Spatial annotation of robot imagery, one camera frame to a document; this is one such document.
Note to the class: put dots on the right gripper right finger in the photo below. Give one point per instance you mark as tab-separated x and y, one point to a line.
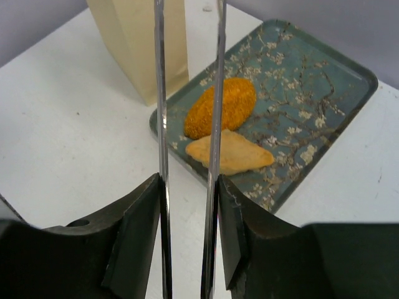
266	257

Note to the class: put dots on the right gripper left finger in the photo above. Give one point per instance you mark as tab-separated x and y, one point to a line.
106	254

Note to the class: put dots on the orange crumbed oval bread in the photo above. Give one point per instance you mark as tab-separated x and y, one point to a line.
239	99

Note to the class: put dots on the metal tongs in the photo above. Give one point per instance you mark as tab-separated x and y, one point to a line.
211	222

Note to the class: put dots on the pale bread piece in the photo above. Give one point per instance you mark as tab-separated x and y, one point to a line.
238	154

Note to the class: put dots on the beige paper bag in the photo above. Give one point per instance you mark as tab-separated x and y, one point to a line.
127	29

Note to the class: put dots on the floral teal serving tray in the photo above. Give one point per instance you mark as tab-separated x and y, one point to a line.
307	94

